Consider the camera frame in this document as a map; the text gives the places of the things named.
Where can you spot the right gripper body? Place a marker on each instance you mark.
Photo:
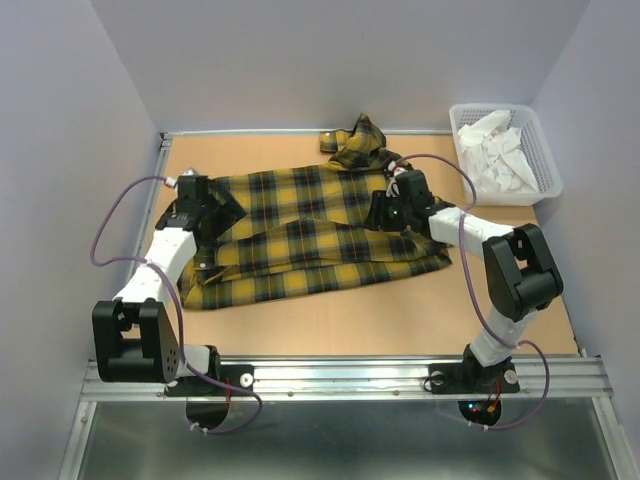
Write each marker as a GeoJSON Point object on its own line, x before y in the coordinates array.
{"type": "Point", "coordinates": [402, 209]}

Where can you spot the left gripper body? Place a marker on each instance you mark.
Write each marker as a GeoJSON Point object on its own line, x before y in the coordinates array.
{"type": "Point", "coordinates": [206, 212]}

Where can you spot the yellow plaid long sleeve shirt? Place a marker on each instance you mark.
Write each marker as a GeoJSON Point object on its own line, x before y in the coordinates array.
{"type": "Point", "coordinates": [304, 231]}

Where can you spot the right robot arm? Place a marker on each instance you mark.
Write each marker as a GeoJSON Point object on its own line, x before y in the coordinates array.
{"type": "Point", "coordinates": [521, 274]}

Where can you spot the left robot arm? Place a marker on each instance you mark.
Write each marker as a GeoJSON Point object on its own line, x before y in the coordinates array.
{"type": "Point", "coordinates": [135, 340]}

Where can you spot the white shirt in basket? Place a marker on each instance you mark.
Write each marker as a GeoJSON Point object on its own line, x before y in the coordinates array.
{"type": "Point", "coordinates": [492, 157]}

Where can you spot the white plastic laundry basket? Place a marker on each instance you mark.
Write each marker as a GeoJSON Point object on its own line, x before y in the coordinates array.
{"type": "Point", "coordinates": [533, 144]}

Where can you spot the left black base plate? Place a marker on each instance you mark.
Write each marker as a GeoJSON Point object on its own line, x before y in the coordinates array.
{"type": "Point", "coordinates": [239, 376]}

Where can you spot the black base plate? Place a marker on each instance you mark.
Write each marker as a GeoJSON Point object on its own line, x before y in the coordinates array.
{"type": "Point", "coordinates": [463, 378]}
{"type": "Point", "coordinates": [239, 376]}

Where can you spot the aluminium mounting rail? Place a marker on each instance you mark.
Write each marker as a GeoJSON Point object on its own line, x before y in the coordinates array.
{"type": "Point", "coordinates": [278, 379]}

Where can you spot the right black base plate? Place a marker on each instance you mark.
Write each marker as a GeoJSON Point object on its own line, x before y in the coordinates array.
{"type": "Point", "coordinates": [463, 378]}

